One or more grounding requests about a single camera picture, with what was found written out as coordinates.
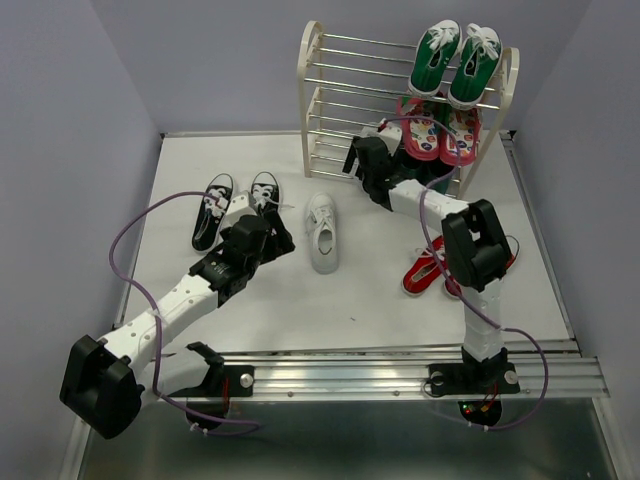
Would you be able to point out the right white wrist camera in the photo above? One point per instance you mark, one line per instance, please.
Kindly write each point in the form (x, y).
(391, 135)

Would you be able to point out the black canvas sneaker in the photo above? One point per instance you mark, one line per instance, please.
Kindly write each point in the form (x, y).
(212, 211)
(267, 196)

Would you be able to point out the right pink patterned slipper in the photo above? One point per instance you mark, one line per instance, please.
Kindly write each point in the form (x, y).
(461, 148)

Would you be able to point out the left red canvas sneaker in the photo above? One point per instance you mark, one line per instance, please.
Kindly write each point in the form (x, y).
(422, 274)

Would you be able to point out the red canvas sneaker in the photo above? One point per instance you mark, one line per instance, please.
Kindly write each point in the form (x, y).
(422, 274)
(452, 288)

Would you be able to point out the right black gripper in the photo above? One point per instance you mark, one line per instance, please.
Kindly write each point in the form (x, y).
(352, 154)

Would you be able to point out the left green canvas sneaker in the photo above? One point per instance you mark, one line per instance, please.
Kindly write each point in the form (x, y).
(436, 48)

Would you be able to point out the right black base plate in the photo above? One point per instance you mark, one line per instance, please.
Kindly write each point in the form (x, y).
(459, 379)

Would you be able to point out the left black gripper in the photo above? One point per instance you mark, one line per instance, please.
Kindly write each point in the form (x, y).
(226, 234)

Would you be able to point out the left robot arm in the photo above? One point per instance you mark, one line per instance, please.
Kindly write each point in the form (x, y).
(108, 381)

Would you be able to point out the white sneaker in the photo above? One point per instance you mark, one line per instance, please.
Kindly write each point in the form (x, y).
(321, 228)

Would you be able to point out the right red canvas sneaker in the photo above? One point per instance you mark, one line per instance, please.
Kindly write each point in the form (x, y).
(452, 288)

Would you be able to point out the pink patterned slipper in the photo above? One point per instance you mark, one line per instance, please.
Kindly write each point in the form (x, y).
(420, 134)
(461, 148)

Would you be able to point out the cream metal shoe shelf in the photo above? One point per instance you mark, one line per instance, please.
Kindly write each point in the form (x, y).
(347, 83)

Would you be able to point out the green canvas sneaker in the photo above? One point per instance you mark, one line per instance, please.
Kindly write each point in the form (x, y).
(436, 48)
(479, 60)

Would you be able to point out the aluminium mounting rail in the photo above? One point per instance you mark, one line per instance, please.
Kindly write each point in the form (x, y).
(349, 376)

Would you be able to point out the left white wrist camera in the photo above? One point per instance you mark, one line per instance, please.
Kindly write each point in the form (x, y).
(239, 206)

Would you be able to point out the right green canvas sneaker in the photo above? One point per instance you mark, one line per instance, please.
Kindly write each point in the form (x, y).
(479, 60)

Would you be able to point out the dark green shoe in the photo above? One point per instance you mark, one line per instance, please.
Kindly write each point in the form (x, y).
(408, 167)
(433, 170)

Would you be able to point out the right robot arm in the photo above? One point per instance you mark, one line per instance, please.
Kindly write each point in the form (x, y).
(476, 252)

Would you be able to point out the left pink patterned slipper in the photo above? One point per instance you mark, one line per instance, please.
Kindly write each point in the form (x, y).
(420, 134)

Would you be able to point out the right dark green shoe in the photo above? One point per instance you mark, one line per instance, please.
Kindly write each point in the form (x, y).
(433, 170)

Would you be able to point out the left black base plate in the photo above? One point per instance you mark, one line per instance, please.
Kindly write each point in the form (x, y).
(218, 382)

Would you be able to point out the left dark green shoe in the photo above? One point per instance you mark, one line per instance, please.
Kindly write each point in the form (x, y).
(408, 167)

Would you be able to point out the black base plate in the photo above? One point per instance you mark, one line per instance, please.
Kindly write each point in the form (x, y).
(459, 379)
(218, 382)

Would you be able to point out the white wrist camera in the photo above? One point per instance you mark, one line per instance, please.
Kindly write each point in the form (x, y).
(391, 135)
(239, 206)

